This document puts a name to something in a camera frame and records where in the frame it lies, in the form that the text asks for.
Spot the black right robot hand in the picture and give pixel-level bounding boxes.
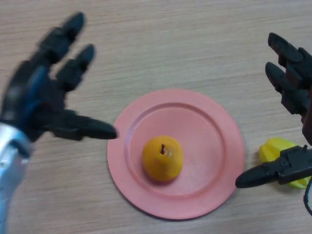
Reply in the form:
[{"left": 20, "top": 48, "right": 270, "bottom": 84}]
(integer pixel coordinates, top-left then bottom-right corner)
[{"left": 235, "top": 32, "right": 312, "bottom": 189}]

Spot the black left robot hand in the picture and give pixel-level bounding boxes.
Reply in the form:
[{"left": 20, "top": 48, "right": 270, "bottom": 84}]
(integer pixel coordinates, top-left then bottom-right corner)
[{"left": 0, "top": 11, "right": 118, "bottom": 143}]

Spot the yellow pear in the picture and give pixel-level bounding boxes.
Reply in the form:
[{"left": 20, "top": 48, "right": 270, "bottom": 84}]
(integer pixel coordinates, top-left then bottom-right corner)
[{"left": 142, "top": 135, "right": 184, "bottom": 183}]

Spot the pink round plate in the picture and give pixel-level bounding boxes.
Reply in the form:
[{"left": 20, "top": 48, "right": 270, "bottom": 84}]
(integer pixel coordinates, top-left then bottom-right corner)
[{"left": 106, "top": 88, "right": 245, "bottom": 220}]

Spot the yellow starfruit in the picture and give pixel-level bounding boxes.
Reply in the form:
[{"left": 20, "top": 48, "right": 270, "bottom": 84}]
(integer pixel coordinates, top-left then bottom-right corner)
[{"left": 258, "top": 137, "right": 312, "bottom": 190}]

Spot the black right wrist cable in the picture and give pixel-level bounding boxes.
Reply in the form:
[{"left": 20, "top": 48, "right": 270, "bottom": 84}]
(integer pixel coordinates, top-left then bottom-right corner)
[{"left": 302, "top": 179, "right": 312, "bottom": 217}]

